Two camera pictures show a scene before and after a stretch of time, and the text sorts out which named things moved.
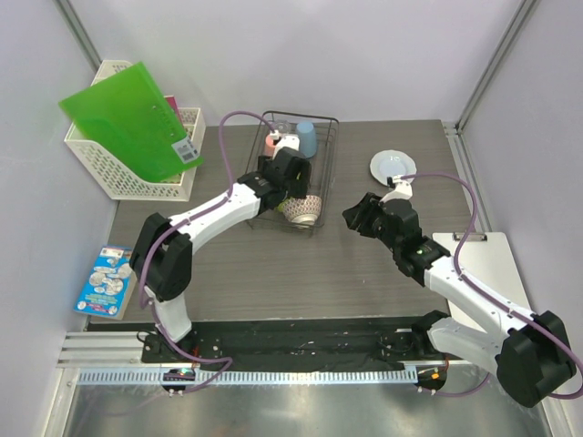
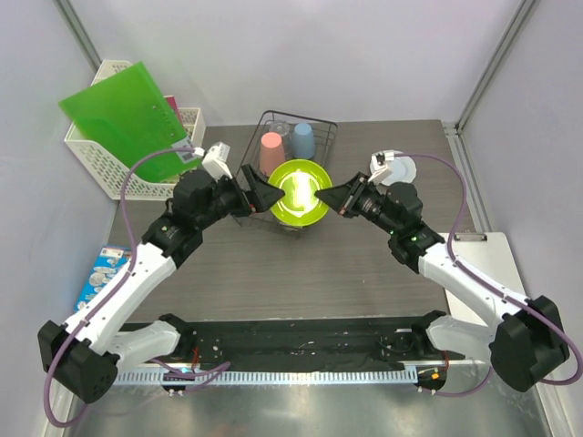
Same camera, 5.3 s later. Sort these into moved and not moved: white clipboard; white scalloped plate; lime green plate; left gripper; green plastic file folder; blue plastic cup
Moved: left gripper; lime green plate
Not moved: green plastic file folder; white clipboard; white scalloped plate; blue plastic cup
